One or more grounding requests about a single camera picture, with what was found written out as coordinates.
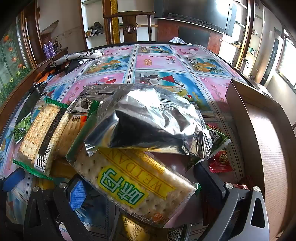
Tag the flat silver foil snack packet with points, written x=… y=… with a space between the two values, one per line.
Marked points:
x=81 y=104

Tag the black orange cloth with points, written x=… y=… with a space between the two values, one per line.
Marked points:
x=46 y=74

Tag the cardboard box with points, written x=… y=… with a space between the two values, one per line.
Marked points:
x=266 y=139

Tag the purple bottle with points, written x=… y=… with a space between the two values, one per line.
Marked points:
x=45 y=51
x=51 y=49

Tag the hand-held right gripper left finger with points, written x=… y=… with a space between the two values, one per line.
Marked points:
x=78 y=193

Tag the flower wall poster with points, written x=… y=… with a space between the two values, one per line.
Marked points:
x=11 y=64

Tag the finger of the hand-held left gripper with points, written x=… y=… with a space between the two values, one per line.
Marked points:
x=12 y=179

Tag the small green snack packet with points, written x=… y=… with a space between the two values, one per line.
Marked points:
x=217 y=139

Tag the wooden television cabinet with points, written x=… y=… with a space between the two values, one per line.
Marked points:
x=168 y=32

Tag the white plastic bag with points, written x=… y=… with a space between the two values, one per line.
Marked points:
x=178 y=41

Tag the yellow snack packet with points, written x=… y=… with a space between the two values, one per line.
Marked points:
x=138 y=229

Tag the white cloth black rings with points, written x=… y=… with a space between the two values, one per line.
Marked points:
x=81 y=56

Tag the dark bag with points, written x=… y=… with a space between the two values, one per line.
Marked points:
x=95 y=29

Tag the wooden sideboard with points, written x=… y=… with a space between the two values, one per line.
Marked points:
x=57 y=55

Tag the white wall shelf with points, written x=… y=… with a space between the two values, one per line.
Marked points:
x=92 y=39

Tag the orange cracker packet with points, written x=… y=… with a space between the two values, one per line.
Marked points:
x=69 y=134

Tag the silver foil snack packet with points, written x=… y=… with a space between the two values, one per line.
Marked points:
x=81 y=104
x=143 y=109

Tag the red snack packet gold emblem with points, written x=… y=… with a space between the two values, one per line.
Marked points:
x=219 y=162

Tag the glass display shelf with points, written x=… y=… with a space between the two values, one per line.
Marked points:
x=252 y=34

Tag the yellow label cracker packet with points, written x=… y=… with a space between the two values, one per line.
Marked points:
x=129 y=185

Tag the black television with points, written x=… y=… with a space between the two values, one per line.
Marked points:
x=196 y=11

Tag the black smartphone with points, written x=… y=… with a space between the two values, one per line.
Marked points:
x=30 y=104

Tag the printed fruit tablecloth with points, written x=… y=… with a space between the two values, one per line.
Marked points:
x=157 y=60

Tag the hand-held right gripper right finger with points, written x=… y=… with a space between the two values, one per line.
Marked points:
x=209 y=179

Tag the wooden chair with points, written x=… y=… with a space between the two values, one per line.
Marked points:
x=128 y=25

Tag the window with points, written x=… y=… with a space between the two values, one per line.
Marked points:
x=288 y=62

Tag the steel kettle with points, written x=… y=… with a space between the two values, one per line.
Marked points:
x=245 y=64

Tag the standing air conditioner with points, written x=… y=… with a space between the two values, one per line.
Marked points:
x=271 y=62

